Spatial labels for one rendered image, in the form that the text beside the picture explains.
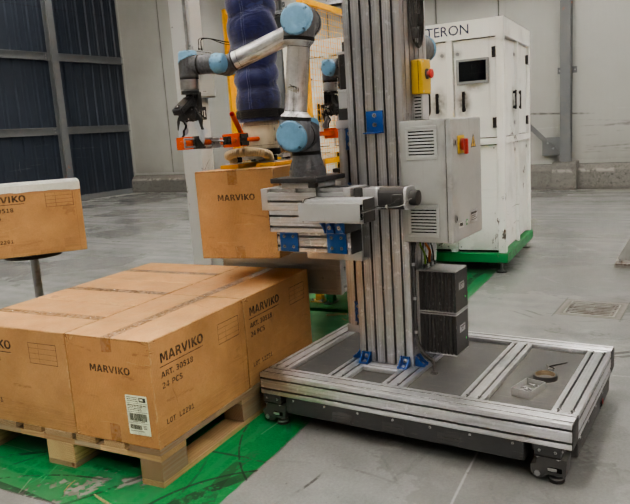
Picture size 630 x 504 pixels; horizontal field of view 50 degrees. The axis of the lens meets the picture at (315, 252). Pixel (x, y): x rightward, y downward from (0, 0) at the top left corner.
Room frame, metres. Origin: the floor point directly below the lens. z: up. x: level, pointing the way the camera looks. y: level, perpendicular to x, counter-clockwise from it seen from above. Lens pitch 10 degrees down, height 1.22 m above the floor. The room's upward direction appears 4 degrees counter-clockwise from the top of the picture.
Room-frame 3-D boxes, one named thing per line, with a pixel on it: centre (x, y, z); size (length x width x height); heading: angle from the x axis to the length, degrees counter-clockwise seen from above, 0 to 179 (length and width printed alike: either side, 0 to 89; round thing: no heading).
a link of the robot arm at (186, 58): (2.74, 0.45, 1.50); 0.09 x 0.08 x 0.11; 73
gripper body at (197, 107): (2.75, 0.45, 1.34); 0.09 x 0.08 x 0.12; 156
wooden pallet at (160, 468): (2.97, 0.76, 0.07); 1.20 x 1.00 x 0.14; 153
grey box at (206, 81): (4.51, 0.65, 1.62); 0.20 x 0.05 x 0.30; 153
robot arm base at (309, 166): (2.75, 0.01, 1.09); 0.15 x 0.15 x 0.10
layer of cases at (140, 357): (2.97, 0.76, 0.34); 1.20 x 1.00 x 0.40; 153
